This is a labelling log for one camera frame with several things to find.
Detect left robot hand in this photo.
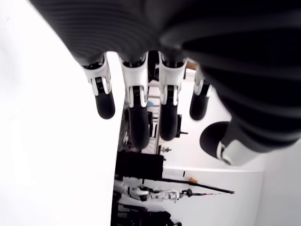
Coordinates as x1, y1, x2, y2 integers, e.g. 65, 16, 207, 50
28, 0, 301, 165

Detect metal shelf rack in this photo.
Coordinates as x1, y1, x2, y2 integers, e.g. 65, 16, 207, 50
145, 79, 163, 155

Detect long black pole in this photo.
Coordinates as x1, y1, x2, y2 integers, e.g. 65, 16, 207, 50
162, 178, 236, 195

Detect black cabinet box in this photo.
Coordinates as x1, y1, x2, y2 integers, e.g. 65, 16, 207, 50
115, 152, 165, 182

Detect black backpack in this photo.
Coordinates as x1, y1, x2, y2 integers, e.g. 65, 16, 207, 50
138, 210, 183, 226

